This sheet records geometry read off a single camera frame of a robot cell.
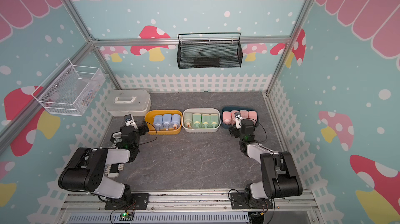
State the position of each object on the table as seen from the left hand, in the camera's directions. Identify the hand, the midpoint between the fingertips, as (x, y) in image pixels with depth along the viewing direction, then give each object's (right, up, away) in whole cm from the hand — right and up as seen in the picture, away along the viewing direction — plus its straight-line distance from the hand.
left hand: (137, 123), depth 93 cm
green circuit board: (+3, -42, -20) cm, 47 cm away
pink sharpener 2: (+71, +4, +6) cm, 71 cm away
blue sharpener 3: (+22, +1, +3) cm, 23 cm away
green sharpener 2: (+46, +1, +2) cm, 46 cm away
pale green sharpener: (+30, +1, +4) cm, 30 cm away
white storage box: (+44, +7, +11) cm, 46 cm away
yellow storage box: (+4, +1, +10) cm, 10 cm away
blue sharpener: (+12, 0, +2) cm, 12 cm away
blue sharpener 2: (+16, +1, +4) cm, 17 cm away
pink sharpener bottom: (+58, +2, +4) cm, 58 cm away
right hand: (+62, 0, +1) cm, 62 cm away
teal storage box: (+57, +9, +10) cm, 58 cm away
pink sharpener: (+54, +3, +5) cm, 54 cm away
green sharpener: (+35, +1, +4) cm, 36 cm away
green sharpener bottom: (+41, +1, +3) cm, 41 cm away
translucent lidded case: (-14, +12, +7) cm, 20 cm away
